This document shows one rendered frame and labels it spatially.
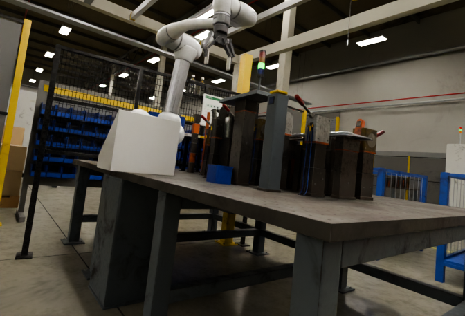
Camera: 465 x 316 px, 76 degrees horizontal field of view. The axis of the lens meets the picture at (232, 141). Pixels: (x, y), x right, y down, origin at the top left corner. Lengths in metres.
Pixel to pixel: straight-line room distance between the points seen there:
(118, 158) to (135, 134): 0.15
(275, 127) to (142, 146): 0.75
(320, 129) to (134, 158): 0.97
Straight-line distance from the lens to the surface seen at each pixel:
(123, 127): 1.66
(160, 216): 1.35
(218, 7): 1.64
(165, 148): 1.75
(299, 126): 5.73
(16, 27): 3.74
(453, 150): 9.56
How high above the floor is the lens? 0.79
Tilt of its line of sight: 5 degrees up
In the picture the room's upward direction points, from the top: 6 degrees clockwise
